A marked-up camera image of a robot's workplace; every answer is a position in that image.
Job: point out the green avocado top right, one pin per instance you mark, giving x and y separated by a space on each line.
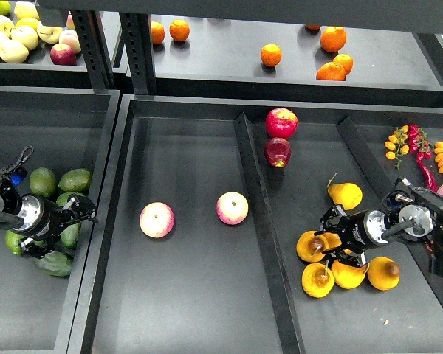
77 180

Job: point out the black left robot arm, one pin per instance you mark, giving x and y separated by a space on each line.
10 200

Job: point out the pink apple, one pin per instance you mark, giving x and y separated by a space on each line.
232 208
156 219

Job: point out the red apple on shelf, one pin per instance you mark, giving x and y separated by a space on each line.
63 54

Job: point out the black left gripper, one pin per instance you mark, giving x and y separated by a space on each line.
43 220

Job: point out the black left tray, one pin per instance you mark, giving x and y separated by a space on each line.
68 128

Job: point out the bright red apple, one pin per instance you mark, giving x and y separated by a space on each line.
281 123

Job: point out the front orange on shelf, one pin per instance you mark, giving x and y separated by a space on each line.
331 71

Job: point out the pale yellow apple stem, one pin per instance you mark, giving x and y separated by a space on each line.
48 34

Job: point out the red cherry tomato bunch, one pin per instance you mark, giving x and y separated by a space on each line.
418 143

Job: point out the yellow pear right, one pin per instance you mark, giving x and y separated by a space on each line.
383 273

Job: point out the yellow pear lower left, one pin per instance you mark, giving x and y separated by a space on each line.
317 280

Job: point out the yellow pear centre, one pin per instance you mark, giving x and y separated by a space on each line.
346 276

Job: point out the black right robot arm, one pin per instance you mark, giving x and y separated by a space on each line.
409 214

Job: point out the dark green avocado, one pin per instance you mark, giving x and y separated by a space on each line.
55 264

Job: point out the black shelf upright right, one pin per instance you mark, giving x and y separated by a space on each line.
136 31

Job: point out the dark red apple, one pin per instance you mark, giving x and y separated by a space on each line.
277 152

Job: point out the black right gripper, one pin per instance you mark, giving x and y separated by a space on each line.
358 232

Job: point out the black shelf upright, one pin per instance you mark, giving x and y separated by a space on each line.
89 29
136 31

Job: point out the light green avocado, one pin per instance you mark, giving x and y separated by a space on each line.
12 241

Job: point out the black tray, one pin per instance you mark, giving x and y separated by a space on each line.
68 128
208 287

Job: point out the red chili pepper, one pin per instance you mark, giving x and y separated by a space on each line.
430 182

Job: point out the black shelf upright left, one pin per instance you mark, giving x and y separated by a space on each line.
89 29

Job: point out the pink apple right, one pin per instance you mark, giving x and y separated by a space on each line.
232 208

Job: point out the black centre tray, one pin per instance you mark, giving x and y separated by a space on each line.
208 287

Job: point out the pale yellow apple front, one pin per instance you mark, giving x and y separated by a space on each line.
13 51

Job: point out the green avocado top left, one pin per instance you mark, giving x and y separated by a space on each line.
43 182

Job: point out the pink peach on shelf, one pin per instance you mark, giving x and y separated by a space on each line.
70 37

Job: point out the pale yellow apple middle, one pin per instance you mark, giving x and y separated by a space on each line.
26 35

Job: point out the green avocado lower right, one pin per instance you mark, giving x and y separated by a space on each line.
69 236

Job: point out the yellow pear brown base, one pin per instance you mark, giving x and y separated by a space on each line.
310 247

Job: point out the yellow pear middle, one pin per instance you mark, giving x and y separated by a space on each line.
332 239

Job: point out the large orange on shelf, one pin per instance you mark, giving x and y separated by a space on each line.
333 39

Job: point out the yellow pear with stem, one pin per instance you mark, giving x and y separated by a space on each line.
348 194

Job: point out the orange on shelf centre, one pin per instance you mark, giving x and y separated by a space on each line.
271 55

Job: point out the small orange on shelf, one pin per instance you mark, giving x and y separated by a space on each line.
346 61

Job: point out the pink apple left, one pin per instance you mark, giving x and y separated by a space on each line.
156 219

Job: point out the orange cherry tomato bunch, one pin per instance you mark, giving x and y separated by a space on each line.
397 146

